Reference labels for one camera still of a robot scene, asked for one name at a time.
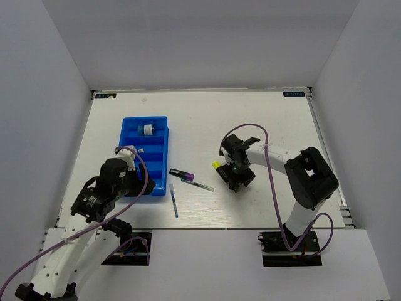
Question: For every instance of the blue white pen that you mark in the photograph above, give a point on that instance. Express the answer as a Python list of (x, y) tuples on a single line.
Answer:
[(172, 193)]

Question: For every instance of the blue gel jar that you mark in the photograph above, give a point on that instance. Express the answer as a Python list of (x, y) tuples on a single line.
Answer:
[(146, 130)]

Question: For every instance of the purple cap black marker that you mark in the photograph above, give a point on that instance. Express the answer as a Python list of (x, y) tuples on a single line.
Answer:
[(181, 174)]

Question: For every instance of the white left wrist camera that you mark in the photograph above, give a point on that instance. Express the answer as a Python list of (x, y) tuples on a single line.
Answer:
[(127, 154)]

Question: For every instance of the right corner label sticker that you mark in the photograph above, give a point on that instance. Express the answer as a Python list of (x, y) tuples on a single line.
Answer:
[(293, 94)]

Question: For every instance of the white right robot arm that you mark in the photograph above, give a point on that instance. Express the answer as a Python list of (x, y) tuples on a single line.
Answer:
[(310, 177)]

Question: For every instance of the yellow cap highlighter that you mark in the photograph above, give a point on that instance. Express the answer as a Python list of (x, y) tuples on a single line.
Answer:
[(220, 170)]

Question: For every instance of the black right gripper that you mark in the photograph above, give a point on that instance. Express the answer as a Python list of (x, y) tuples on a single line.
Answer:
[(235, 179)]

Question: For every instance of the blue compartment tray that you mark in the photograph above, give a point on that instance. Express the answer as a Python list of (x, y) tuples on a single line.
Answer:
[(153, 149)]

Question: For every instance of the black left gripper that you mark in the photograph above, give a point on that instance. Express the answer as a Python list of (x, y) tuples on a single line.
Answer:
[(140, 184)]

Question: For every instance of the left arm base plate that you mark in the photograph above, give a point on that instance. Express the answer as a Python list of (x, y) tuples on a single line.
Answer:
[(134, 252)]

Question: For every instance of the aluminium table edge rail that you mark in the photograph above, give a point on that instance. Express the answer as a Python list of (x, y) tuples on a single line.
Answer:
[(328, 155)]

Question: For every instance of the corner label sticker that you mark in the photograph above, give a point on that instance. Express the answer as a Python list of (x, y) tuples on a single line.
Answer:
[(105, 96), (293, 94)]

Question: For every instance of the left corner label sticker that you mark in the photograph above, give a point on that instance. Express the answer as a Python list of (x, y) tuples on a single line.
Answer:
[(105, 96)]

